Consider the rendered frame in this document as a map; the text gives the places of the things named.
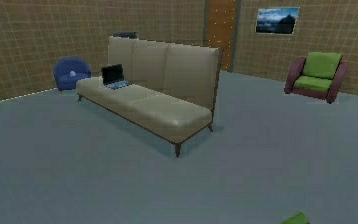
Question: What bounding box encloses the beige sofa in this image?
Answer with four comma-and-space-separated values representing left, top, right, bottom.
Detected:
75, 35, 221, 159

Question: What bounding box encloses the green object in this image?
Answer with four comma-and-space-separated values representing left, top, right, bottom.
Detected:
280, 211, 311, 224

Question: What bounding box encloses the brown room door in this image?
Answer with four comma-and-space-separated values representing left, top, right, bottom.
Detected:
202, 0, 242, 73

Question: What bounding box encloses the green and maroon armchair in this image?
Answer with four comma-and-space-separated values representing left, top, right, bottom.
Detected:
283, 51, 349, 105

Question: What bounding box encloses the black laptop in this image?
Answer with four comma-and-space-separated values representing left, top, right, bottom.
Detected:
100, 63, 132, 90

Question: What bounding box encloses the dark object behind sofa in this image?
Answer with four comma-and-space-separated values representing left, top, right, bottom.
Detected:
112, 31, 138, 40

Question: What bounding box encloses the blue armchair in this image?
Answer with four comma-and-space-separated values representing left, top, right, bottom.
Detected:
52, 56, 92, 96

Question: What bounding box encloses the framed mountain picture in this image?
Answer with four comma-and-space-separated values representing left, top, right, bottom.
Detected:
255, 6, 300, 36

